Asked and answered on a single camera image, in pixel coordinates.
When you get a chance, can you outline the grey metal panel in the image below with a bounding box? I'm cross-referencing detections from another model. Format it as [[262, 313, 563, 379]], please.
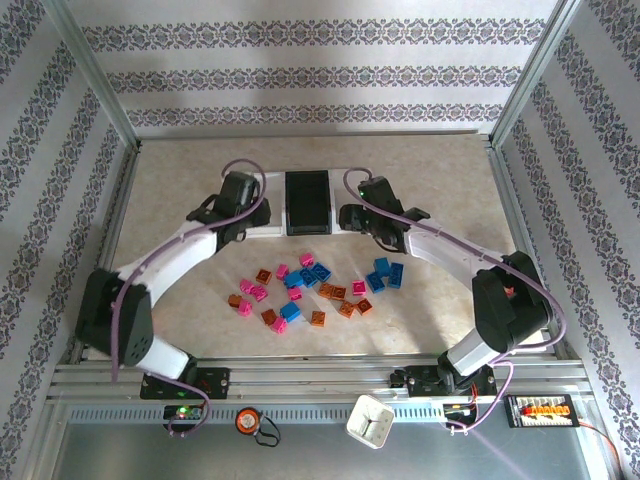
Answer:
[[47, 422, 609, 480]]

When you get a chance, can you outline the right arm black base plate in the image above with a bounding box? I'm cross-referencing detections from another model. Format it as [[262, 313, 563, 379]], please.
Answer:
[[389, 364, 497, 400]]

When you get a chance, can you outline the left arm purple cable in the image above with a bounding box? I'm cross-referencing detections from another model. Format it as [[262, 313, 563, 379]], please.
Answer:
[[110, 158, 270, 439]]

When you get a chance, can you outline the thin aluminium rail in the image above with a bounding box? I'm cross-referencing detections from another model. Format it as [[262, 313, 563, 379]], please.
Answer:
[[135, 129, 494, 144]]

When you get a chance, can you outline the white plastic container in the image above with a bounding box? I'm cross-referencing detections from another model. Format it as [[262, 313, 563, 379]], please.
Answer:
[[243, 171, 287, 238], [327, 169, 374, 236]]

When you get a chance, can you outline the black plastic container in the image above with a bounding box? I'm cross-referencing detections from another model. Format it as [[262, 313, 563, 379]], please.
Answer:
[[282, 169, 334, 237]]

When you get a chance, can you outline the aluminium frame post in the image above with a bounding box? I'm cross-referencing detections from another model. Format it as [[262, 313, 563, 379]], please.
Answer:
[[492, 0, 584, 147], [42, 0, 142, 151]]

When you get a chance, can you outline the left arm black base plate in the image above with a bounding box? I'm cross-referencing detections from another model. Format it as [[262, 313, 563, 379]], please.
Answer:
[[139, 367, 232, 401]]

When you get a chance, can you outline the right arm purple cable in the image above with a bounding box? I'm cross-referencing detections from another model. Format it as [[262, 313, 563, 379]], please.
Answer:
[[342, 167, 569, 435]]

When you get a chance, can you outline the small circuit board with LEDs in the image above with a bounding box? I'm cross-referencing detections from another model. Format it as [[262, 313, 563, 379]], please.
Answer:
[[163, 404, 204, 422]]

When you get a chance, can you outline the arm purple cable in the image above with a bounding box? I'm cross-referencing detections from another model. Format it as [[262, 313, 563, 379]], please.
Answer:
[[110, 158, 270, 439], [342, 167, 569, 435]]

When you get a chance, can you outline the aluminium side rail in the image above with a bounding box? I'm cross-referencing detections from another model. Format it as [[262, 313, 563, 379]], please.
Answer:
[[92, 142, 144, 281], [485, 142, 576, 364]]

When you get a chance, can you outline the black strap loop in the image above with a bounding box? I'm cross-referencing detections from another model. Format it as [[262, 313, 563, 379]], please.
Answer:
[[252, 417, 281, 448]]

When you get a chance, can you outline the white square clock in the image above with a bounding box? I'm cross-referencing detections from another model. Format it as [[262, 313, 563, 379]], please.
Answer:
[[345, 393, 396, 450]]

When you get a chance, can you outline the red orange wire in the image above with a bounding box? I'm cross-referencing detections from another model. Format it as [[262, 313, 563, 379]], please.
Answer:
[[574, 419, 622, 469]]

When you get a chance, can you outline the wide aluminium frame rail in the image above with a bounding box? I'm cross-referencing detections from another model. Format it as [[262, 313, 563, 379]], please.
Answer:
[[49, 353, 594, 403]]

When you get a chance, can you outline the black power distribution board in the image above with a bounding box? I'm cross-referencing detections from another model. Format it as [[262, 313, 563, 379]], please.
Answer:
[[505, 393, 581, 430]]

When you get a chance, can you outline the slotted grey cable duct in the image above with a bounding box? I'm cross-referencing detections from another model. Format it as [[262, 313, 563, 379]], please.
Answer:
[[64, 403, 506, 425]]

